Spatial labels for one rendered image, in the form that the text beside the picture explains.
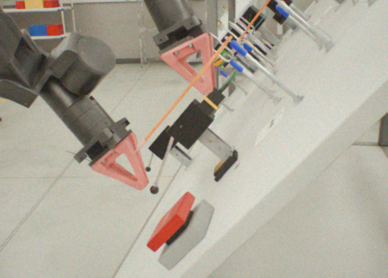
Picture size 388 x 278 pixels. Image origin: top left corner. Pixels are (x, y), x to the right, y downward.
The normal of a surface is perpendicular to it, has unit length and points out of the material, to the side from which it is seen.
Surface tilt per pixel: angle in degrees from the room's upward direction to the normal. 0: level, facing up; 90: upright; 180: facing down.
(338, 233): 0
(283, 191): 90
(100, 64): 52
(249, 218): 90
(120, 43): 90
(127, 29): 90
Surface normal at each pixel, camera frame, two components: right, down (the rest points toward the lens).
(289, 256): -0.03, -0.95
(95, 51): 0.64, -0.47
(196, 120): -0.10, 0.19
